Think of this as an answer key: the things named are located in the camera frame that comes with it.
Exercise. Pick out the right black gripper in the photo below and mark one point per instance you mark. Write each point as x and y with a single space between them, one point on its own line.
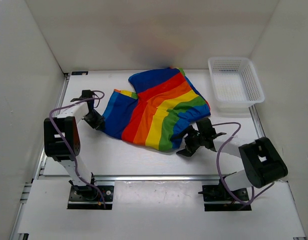
190 130

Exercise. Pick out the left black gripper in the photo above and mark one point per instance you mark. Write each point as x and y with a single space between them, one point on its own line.
100 121

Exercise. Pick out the rainbow striped shorts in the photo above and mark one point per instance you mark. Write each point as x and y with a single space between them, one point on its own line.
163 104

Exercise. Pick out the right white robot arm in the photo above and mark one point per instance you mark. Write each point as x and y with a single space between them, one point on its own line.
262 164

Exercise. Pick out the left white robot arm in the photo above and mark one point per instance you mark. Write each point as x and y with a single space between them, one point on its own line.
62 142

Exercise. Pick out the black corner label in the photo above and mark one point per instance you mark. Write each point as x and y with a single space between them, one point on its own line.
79 73

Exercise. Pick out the white plastic basket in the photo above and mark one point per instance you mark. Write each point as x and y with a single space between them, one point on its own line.
235 83

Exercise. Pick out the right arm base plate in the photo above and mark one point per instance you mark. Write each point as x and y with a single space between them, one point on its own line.
217 199

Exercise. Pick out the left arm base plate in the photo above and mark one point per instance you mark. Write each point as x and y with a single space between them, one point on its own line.
87 198

